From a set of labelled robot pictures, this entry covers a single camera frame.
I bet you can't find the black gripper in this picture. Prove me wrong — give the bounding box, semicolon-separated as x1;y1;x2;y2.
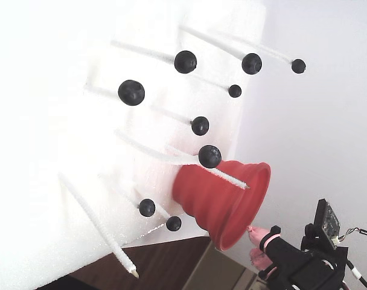
246;225;349;290

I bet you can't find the red collapsible silicone cup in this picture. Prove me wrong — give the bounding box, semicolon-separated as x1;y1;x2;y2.
172;159;272;252

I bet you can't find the beige cardboard box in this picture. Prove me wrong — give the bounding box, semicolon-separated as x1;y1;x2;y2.
182;241;263;290

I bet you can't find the long white pipe cleaner stem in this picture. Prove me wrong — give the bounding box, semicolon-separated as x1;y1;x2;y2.
57;172;140;279

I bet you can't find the white foam block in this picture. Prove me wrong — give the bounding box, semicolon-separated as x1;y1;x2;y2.
0;0;266;290

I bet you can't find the camera circuit board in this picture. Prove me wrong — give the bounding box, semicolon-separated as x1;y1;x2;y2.
314;198;342;251

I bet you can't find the coloured wire bundle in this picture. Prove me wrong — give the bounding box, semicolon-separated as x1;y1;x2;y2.
336;228;367;242

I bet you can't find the black cable white sleeve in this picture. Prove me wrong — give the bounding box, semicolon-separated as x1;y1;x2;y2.
343;259;367;289

